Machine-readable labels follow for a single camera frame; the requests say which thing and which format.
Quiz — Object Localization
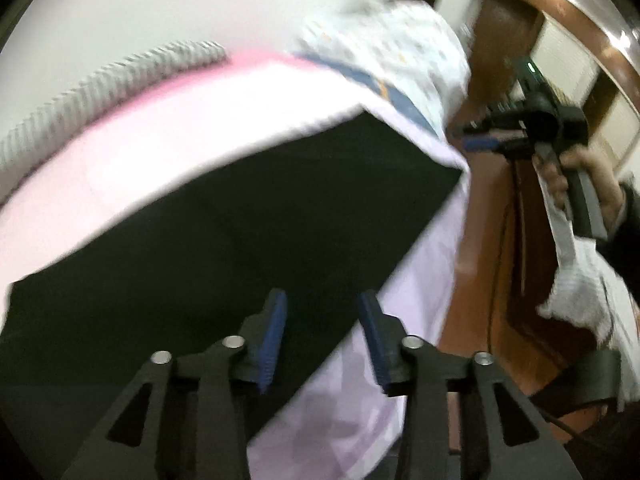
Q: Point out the black pants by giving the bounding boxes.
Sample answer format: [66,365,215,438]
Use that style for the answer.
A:
[1,113,461,479]

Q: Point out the right hand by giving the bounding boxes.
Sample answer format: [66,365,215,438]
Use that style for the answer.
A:
[533,145,626,231]

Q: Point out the white floral blanket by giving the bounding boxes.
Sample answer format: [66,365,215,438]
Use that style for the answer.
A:
[294,0,471,140]

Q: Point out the grey white striped bolster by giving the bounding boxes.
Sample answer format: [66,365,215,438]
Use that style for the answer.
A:
[1,40,228,203]

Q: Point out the brown wooden bed frame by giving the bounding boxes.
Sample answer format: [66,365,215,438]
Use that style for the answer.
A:
[434,0,640,411]

